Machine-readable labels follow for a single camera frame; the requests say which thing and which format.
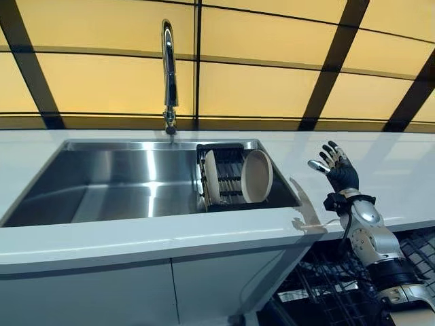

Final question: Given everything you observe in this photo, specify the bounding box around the black sink drying rack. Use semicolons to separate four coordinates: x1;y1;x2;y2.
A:
196;143;273;213

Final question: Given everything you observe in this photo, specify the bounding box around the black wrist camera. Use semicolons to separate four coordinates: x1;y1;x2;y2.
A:
322;192;346;212

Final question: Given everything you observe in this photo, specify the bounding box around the black wire dishwasher lower rack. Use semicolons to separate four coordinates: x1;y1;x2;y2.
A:
275;251;392;326

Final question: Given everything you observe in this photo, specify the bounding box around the stainless steel sink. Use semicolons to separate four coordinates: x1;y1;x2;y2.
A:
0;138;302;228

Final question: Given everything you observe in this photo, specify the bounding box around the black wire dishwasher rack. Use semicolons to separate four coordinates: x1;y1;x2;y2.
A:
275;251;392;326
397;230;435;283

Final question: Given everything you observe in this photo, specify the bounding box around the beige bowl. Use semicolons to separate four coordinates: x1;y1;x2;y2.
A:
241;149;275;204

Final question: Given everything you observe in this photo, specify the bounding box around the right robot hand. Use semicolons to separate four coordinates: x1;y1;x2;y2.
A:
307;141;360;194

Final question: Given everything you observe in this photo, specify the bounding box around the black wire dishwasher upper rack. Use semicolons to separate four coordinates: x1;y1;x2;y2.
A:
397;230;435;283

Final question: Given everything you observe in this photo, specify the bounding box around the chrome kitchen faucet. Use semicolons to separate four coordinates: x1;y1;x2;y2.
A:
160;19;180;137

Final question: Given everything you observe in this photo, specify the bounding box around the cream plate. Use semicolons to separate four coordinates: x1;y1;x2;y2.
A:
203;149;221;204

